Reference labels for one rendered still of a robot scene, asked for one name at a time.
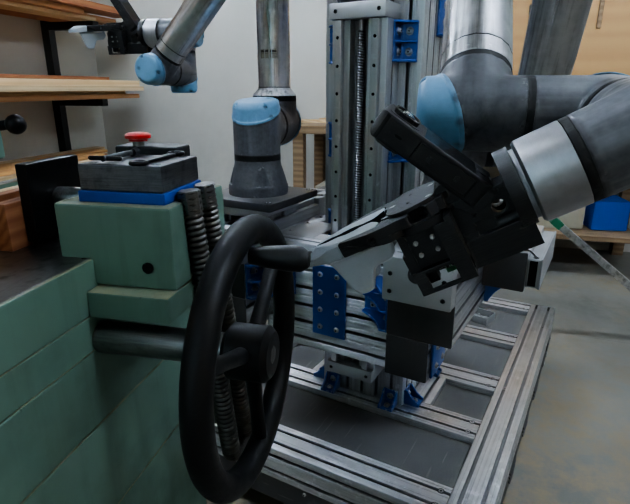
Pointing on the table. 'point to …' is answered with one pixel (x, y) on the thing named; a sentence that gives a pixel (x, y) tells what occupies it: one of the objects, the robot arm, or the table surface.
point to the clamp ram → (46, 192)
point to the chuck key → (116, 155)
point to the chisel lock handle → (5, 125)
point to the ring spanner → (155, 158)
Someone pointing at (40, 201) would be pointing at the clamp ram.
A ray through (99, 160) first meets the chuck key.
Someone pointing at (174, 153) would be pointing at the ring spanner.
